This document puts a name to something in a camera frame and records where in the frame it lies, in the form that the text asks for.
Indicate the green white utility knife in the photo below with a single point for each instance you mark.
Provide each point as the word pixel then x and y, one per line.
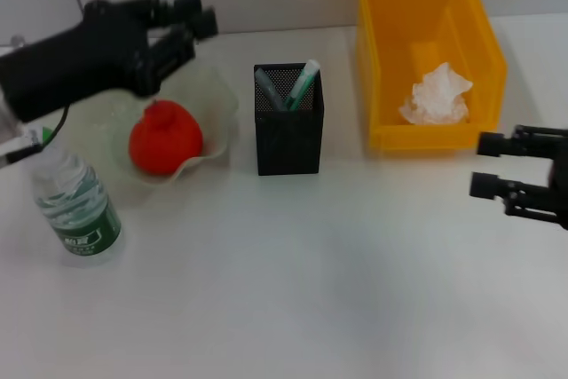
pixel 302 86

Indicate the red orange fruit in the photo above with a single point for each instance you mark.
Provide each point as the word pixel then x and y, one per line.
pixel 168 139

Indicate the clear green label water bottle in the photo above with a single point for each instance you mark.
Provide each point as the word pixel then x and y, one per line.
pixel 84 219

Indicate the grey glitter pen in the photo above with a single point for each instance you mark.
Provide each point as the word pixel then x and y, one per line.
pixel 268 88

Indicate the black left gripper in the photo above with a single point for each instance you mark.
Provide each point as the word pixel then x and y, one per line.
pixel 80 64

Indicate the yellow plastic bin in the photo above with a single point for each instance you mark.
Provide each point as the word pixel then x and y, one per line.
pixel 399 6

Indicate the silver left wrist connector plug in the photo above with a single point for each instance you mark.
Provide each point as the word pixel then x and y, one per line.
pixel 18 40

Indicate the black mesh pen holder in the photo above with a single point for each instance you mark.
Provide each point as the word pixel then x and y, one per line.
pixel 288 144

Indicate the translucent green fruit plate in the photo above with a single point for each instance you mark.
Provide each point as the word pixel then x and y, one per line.
pixel 213 99

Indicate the white paper ball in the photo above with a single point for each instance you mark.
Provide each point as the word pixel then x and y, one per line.
pixel 437 95

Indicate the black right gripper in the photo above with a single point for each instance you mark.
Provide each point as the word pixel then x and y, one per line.
pixel 560 192

